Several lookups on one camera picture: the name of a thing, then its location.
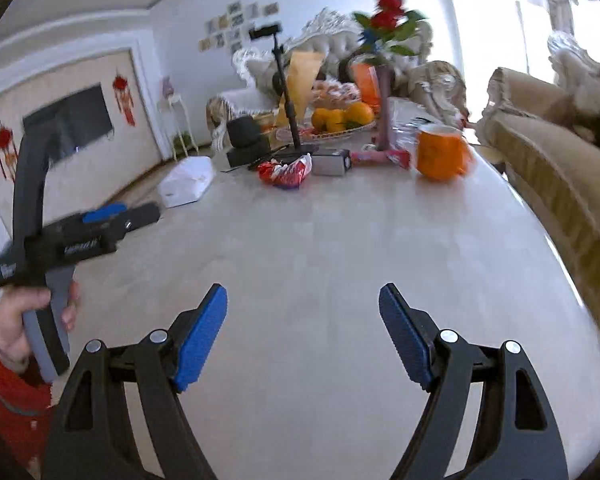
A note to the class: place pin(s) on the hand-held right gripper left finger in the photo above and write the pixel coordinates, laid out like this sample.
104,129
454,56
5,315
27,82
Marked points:
205,340

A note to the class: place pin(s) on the person's left forearm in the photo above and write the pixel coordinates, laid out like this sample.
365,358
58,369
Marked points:
10,410

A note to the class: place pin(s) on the grey box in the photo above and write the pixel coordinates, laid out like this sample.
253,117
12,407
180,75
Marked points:
330,162

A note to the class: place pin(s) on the white side table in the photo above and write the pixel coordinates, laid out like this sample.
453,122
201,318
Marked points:
177,110

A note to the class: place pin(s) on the bag of red candies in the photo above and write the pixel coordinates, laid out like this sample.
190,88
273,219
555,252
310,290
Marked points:
337,92

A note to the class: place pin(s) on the group of wall photos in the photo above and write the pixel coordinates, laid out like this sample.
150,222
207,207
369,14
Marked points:
235,22

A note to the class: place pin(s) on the black phone stand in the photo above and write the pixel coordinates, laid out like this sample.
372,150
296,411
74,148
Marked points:
287,100

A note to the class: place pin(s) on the gold fabric sofa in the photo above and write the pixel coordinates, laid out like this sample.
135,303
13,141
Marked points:
555,170

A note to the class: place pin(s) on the yellow paper bag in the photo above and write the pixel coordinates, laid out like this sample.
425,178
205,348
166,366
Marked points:
302,80

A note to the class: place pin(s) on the purple vase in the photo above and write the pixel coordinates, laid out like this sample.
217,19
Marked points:
385,110

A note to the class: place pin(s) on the orange snack bag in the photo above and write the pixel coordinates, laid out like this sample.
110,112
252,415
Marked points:
365,85

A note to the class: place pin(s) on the long red snack packet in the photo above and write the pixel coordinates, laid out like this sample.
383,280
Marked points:
375,156

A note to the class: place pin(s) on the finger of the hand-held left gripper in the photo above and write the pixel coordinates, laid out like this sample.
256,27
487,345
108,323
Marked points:
102,213
142,216

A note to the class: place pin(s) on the wall television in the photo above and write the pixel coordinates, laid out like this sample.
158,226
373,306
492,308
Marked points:
75,120

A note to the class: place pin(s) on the black cylinder speaker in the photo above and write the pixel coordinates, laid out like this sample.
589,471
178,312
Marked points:
242,130

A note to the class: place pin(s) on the black box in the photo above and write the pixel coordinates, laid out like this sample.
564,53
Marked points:
250,156

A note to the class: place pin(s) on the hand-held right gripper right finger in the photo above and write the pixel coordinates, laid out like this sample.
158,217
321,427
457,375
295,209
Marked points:
405,335

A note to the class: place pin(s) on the red hanging wall decoration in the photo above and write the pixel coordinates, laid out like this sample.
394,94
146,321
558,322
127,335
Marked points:
125,97
6,150

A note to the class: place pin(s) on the glass fruit dish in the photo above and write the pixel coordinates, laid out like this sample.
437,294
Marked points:
290,135

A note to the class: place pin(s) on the ornate beige armchair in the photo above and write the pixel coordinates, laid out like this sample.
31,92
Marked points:
437,90

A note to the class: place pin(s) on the orange fruit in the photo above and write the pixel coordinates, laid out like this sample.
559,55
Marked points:
320,120
361,113
337,121

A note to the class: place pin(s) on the black phone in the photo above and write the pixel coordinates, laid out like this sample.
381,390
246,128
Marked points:
266,31

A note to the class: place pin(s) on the orange mug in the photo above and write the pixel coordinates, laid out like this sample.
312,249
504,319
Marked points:
440,155

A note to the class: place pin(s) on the clear plastic wrapper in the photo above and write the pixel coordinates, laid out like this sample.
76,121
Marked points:
407,135

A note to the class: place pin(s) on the person's left hand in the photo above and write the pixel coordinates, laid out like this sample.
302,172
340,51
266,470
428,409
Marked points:
12,325

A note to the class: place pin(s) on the red snack wrapper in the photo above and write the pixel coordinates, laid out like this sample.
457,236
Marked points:
285,172

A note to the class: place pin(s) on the white box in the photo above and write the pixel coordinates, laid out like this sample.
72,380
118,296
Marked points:
187,182

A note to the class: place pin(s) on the ornate cream tufted sofa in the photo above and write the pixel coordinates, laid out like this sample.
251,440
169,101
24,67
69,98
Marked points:
330,35

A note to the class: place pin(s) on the cream armchair with white cover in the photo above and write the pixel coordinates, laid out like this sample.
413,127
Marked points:
240,100

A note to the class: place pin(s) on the red artificial roses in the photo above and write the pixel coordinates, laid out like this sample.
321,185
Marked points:
387,20

